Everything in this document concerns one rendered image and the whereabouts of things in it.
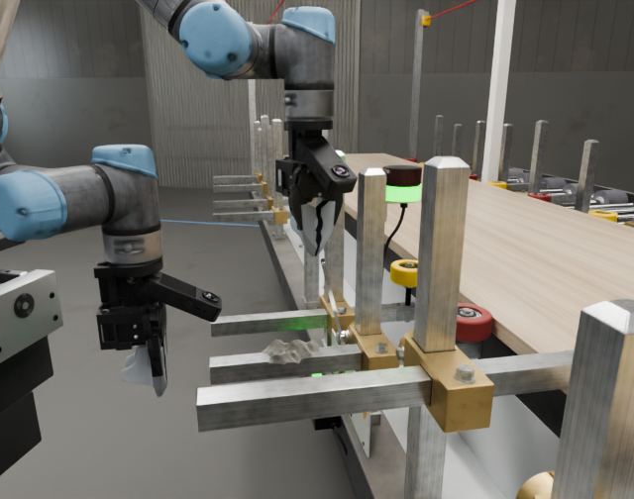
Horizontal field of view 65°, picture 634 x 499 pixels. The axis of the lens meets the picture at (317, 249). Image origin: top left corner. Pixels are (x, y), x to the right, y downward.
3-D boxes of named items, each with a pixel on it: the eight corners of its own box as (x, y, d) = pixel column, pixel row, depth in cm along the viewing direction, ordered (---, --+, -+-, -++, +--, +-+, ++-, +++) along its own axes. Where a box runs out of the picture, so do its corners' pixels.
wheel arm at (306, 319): (211, 342, 99) (210, 322, 97) (211, 334, 102) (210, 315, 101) (418, 323, 107) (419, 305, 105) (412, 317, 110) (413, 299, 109)
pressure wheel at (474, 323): (449, 387, 79) (455, 321, 76) (429, 362, 87) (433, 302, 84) (495, 382, 81) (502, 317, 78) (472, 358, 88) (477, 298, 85)
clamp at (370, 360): (367, 387, 75) (368, 356, 74) (345, 346, 88) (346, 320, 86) (402, 383, 76) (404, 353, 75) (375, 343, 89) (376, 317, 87)
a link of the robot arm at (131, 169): (71, 147, 62) (129, 143, 69) (82, 232, 65) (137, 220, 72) (110, 149, 58) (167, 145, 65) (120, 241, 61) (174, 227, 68)
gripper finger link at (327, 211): (316, 246, 86) (316, 193, 83) (335, 254, 81) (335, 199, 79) (300, 249, 84) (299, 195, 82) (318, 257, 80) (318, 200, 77)
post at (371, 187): (357, 446, 87) (364, 169, 73) (352, 433, 90) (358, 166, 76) (375, 443, 87) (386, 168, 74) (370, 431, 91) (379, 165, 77)
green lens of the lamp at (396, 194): (388, 202, 74) (388, 187, 73) (375, 195, 80) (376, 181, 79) (426, 201, 75) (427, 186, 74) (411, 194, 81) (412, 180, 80)
